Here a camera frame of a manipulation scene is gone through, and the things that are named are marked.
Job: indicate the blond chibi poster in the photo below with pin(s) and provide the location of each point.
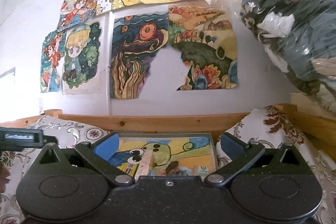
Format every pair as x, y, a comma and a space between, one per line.
81, 69

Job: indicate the anime girl poster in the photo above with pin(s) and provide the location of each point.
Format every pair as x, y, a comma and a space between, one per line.
72, 13

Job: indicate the yellow green snack pack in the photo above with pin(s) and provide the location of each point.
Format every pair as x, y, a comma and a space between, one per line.
129, 168

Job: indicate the grey tray with frog drawing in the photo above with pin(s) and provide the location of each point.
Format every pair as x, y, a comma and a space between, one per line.
195, 152

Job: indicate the dark dried fruit packet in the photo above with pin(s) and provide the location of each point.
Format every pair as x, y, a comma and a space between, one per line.
171, 167

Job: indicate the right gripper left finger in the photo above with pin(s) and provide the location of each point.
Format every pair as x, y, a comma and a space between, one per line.
97, 155

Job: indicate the floral white bedspread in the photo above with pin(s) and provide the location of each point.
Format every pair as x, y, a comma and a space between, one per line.
268, 125

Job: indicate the landscape hill painting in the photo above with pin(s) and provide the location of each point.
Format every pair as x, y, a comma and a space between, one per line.
206, 40

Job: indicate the swirling night painting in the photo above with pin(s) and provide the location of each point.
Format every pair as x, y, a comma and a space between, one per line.
135, 43

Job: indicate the plastic bag of clothes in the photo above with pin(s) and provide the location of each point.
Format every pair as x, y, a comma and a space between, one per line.
299, 38

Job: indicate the orange rice cracker pack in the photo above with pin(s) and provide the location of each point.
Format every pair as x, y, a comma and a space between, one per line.
145, 165

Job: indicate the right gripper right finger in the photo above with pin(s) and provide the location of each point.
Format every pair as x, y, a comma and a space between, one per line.
242, 155

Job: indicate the wooden bed frame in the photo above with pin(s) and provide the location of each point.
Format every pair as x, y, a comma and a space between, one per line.
322, 129

